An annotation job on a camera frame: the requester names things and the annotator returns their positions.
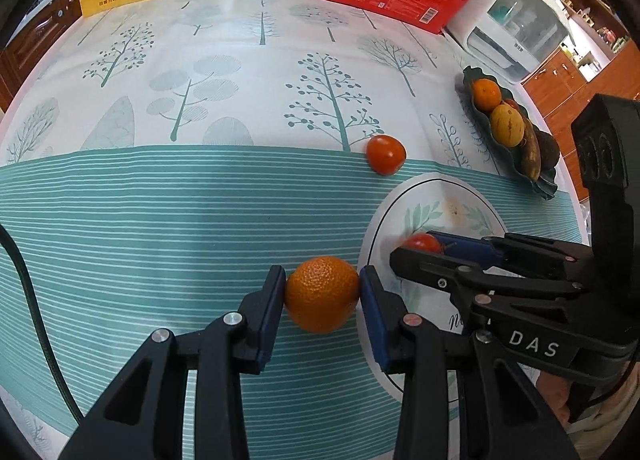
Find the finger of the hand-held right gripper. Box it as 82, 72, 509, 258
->
390, 246, 587, 313
426, 230, 594, 282

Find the wooden cabinet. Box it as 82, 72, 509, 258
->
520, 40, 640, 201
0, 0, 96, 106

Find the red tomato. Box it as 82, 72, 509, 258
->
365, 135, 407, 176
400, 233, 445, 256

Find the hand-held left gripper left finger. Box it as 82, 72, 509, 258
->
57, 265, 288, 460

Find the yellow striped melon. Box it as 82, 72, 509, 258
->
490, 104, 526, 147

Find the dark avocado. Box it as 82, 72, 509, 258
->
532, 130, 561, 170

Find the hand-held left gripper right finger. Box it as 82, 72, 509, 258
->
359, 265, 581, 460

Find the white countertop appliance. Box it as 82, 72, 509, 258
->
445, 0, 571, 84

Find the white round plate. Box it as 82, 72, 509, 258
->
359, 173, 511, 411

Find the smooth orange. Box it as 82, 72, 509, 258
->
472, 79, 502, 112

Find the large dimpled orange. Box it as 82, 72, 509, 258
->
285, 256, 361, 334

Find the tree print tablecloth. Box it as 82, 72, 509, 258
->
0, 0, 593, 460

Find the brown spotted banana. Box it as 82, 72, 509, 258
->
517, 123, 542, 180

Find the black cable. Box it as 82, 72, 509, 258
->
0, 223, 83, 428

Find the green leaf-shaped dish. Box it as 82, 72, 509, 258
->
456, 65, 558, 201

